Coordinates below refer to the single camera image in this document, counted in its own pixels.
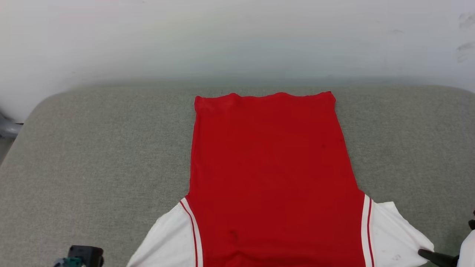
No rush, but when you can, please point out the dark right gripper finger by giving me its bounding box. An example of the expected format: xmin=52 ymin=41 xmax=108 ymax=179
xmin=418 ymin=249 xmax=459 ymax=267

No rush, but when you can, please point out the red and white shirt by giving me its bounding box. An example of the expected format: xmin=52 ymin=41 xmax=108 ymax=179
xmin=126 ymin=91 xmax=435 ymax=267

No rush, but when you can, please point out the grey fabric sofa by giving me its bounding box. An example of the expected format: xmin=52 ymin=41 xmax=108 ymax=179
xmin=0 ymin=85 xmax=475 ymax=267

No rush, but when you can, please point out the grey rounded object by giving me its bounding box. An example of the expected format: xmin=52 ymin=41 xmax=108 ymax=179
xmin=0 ymin=111 xmax=24 ymax=139

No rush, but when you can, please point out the teal cable connector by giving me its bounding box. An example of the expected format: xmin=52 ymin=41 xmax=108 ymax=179
xmin=53 ymin=257 xmax=81 ymax=267

